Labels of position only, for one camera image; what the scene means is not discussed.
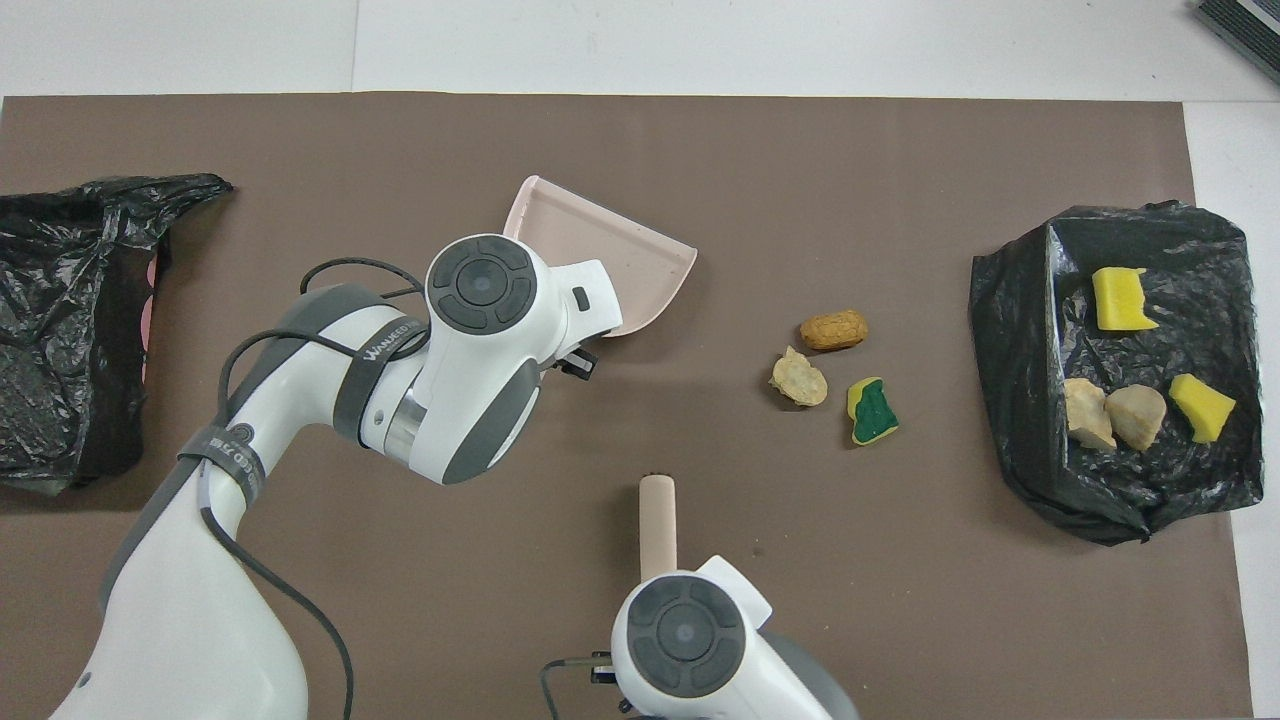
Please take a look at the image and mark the beige plastic dustpan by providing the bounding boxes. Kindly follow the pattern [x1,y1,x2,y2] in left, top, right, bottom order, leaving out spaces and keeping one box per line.
[502,175,700,339]

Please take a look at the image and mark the beige hand brush black bristles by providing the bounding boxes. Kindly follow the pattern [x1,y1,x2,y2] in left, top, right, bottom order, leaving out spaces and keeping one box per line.
[639,474,679,583]

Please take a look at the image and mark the pale round foam lump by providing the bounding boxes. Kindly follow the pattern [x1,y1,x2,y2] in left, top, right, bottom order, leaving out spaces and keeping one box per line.
[768,346,830,408]

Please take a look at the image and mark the orange brown bread shaped lump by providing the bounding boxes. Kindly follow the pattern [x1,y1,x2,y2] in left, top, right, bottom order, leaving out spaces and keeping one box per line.
[799,309,870,353]

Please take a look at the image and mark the green and yellow sponge piece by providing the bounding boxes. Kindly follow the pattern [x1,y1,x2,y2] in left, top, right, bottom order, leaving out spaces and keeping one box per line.
[847,376,901,448]

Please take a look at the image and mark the yellowish foam lump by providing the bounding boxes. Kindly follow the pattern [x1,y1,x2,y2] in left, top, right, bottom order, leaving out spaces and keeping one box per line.
[1062,377,1118,452]

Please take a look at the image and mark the large notched yellow sponge piece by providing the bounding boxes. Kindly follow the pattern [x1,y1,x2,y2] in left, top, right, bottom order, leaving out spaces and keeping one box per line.
[1091,266,1161,333]

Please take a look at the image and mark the bulky greyish foam lump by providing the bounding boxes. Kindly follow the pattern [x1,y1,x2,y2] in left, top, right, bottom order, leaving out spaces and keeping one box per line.
[1104,384,1169,452]

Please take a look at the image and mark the small yellow sponge piece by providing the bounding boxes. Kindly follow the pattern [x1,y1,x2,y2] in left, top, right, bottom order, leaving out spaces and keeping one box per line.
[1168,373,1238,445]

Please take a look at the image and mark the black bag lined pink bin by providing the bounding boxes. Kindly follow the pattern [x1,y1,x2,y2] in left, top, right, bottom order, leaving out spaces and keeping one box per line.
[0,173,235,496]

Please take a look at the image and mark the brown paper table mat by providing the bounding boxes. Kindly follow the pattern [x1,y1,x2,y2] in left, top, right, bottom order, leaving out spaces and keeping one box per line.
[0,92,1254,720]

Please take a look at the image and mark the dark ribbed grille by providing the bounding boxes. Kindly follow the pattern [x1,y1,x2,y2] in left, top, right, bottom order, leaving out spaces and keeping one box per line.
[1193,0,1280,86]

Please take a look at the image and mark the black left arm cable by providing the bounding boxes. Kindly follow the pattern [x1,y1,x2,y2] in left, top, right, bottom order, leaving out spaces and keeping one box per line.
[198,257,431,720]

